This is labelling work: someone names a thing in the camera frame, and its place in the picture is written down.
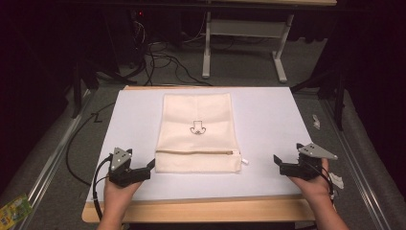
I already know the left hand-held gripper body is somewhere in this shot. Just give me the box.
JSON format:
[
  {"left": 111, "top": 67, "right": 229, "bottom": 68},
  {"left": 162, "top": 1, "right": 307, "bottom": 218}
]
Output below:
[{"left": 107, "top": 147, "right": 151, "bottom": 188}]

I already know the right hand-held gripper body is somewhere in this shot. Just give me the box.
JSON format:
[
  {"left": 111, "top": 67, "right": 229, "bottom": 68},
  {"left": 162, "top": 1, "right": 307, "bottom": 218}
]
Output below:
[{"left": 280, "top": 142, "right": 339, "bottom": 182}]

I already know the person's right hand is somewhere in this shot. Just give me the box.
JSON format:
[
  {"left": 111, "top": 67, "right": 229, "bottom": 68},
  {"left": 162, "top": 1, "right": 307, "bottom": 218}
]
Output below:
[{"left": 287, "top": 157, "right": 332, "bottom": 200}]

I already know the person's left hand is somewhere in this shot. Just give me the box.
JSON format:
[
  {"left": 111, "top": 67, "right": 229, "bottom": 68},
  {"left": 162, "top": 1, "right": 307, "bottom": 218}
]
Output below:
[{"left": 102, "top": 177, "right": 144, "bottom": 221}]

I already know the crumpled white paper scrap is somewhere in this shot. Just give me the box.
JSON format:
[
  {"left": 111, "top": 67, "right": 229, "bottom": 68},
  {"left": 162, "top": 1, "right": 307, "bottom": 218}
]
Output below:
[{"left": 328, "top": 172, "right": 346, "bottom": 190}]

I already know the white table mat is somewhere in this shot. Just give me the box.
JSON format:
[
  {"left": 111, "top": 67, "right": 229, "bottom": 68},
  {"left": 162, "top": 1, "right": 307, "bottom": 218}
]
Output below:
[{"left": 91, "top": 86, "right": 313, "bottom": 203}]

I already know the small white paper scrap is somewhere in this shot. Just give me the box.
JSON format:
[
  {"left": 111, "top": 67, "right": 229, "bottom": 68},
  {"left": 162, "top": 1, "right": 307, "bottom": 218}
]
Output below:
[{"left": 311, "top": 113, "right": 322, "bottom": 130}]

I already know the cream zipper cloth pouch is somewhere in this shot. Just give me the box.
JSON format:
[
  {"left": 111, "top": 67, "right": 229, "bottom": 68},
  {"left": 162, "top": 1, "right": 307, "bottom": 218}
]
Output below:
[{"left": 154, "top": 92, "right": 250, "bottom": 174}]

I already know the black stand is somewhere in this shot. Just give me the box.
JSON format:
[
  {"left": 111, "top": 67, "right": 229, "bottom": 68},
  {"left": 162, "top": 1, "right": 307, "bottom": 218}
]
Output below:
[
  {"left": 289, "top": 68, "right": 349, "bottom": 132},
  {"left": 70, "top": 47, "right": 129, "bottom": 120}
]

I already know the green printed packet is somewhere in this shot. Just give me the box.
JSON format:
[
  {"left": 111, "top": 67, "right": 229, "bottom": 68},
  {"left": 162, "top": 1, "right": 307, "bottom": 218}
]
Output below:
[{"left": 0, "top": 193, "right": 34, "bottom": 230}]

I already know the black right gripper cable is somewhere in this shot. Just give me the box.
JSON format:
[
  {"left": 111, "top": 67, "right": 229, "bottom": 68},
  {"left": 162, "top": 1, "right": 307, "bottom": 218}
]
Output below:
[{"left": 314, "top": 161, "right": 336, "bottom": 205}]

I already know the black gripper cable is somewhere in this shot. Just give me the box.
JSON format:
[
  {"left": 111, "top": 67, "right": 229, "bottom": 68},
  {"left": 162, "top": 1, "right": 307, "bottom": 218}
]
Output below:
[
  {"left": 314, "top": 161, "right": 336, "bottom": 205},
  {"left": 91, "top": 154, "right": 113, "bottom": 222}
]

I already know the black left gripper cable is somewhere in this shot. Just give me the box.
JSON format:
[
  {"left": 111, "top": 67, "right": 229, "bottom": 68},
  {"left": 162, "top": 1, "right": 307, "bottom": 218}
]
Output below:
[{"left": 91, "top": 154, "right": 113, "bottom": 222}]

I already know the metal floor rail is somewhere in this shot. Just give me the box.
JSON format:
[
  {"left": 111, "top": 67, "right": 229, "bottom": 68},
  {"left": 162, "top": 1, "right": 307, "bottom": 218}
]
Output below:
[
  {"left": 17, "top": 89, "right": 94, "bottom": 230},
  {"left": 320, "top": 99, "right": 395, "bottom": 230}
]

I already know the long black floor cable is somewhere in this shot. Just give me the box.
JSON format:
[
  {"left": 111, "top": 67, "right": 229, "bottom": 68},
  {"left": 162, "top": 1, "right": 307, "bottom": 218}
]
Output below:
[{"left": 65, "top": 101, "right": 117, "bottom": 187}]

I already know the tangle of black cables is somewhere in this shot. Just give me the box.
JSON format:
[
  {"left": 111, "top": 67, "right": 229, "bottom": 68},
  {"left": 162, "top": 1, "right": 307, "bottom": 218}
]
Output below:
[{"left": 126, "top": 11, "right": 214, "bottom": 88}]

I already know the white desk frame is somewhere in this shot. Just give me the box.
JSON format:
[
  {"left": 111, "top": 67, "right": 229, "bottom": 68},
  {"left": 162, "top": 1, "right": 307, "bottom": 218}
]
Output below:
[{"left": 201, "top": 11, "right": 295, "bottom": 84}]

